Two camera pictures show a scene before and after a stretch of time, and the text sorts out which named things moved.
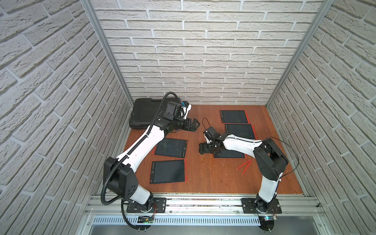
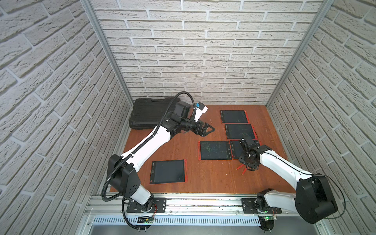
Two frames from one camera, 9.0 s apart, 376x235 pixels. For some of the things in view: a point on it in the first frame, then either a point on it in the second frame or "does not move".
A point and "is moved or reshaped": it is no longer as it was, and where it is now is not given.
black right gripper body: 210,149 to 244,159
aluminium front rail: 293,205 does not move
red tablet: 234,116 does not move
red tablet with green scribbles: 246,130 does not move
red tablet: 176,148 is moved or reshaped
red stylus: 243,164 does not move
